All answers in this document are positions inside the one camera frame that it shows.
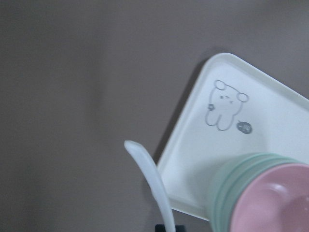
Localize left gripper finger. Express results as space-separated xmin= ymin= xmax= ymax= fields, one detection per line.
xmin=155 ymin=224 xmax=185 ymax=232

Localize small pink bowl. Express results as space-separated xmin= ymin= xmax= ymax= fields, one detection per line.
xmin=229 ymin=163 xmax=309 ymax=232

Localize green stacked bowls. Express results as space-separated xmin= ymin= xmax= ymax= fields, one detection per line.
xmin=205 ymin=153 xmax=304 ymax=232

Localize white ceramic spoon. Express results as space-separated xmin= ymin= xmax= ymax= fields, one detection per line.
xmin=124 ymin=140 xmax=176 ymax=232

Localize cream rabbit tray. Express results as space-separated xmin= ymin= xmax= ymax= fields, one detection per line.
xmin=158 ymin=53 xmax=309 ymax=219

